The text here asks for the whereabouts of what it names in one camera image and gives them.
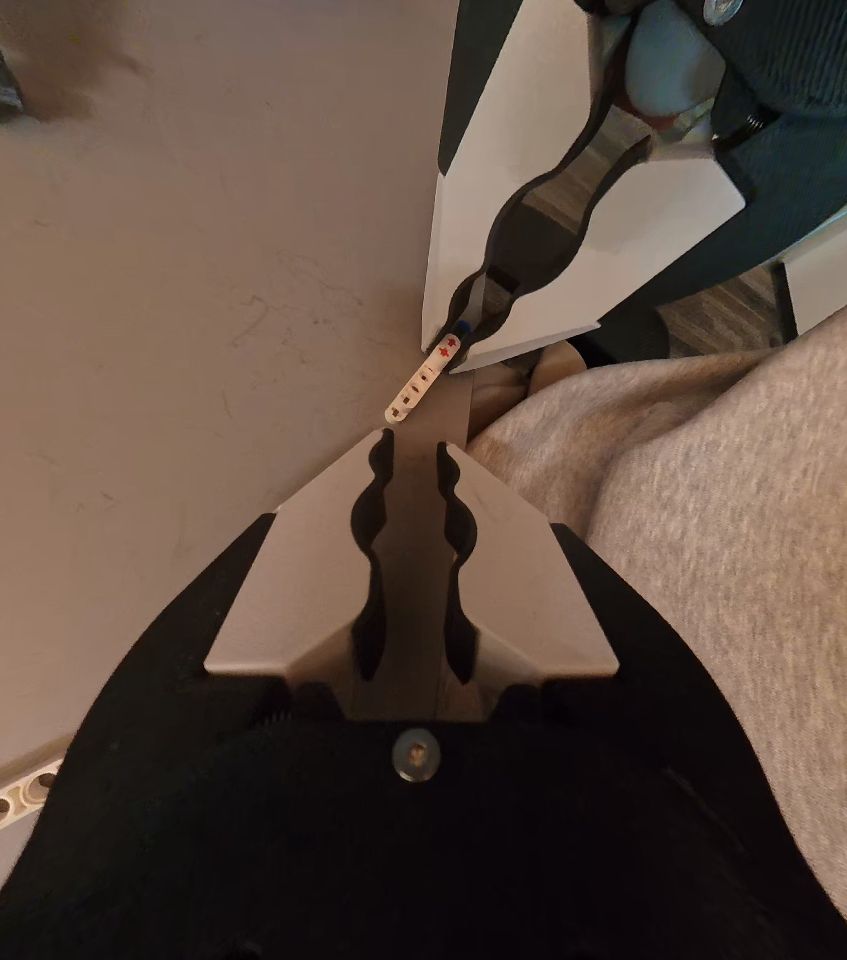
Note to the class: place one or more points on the white furniture panel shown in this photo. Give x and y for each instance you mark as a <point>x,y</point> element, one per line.
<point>843,262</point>

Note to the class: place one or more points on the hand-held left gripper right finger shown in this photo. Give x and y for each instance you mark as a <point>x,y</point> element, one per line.
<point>536,600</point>

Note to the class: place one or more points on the black chair base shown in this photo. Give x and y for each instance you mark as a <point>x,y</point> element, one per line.
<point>626,337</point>

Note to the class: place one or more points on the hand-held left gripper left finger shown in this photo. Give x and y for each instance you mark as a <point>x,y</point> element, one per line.
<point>288,592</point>

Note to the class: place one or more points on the person's foot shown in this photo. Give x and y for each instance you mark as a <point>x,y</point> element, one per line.
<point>558,367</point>

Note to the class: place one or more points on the white lego beam red pins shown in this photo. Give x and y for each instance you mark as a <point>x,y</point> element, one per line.
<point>423,377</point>

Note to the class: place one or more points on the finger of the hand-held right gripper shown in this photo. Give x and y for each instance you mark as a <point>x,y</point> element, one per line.
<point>656,225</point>
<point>513,112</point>

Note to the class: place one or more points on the person's grey pants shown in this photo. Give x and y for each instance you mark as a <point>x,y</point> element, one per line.
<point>693,525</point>

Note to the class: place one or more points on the long white lego beam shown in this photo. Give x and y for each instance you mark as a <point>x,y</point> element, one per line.
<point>20,796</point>

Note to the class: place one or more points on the person's right forearm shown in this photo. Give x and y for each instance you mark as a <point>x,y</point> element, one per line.
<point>667,60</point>

